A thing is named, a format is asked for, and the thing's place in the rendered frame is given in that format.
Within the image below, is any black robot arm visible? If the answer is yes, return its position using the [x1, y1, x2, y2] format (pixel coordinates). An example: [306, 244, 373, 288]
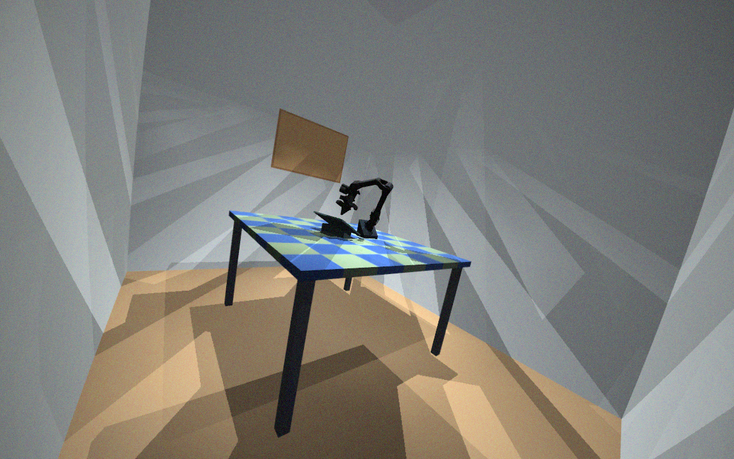
[339, 177, 394, 229]

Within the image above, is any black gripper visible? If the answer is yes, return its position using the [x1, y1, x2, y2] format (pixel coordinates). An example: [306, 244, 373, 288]
[336, 194, 358, 215]

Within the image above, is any light blue switch panel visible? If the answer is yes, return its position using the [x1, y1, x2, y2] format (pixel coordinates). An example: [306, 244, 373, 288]
[314, 211, 361, 238]

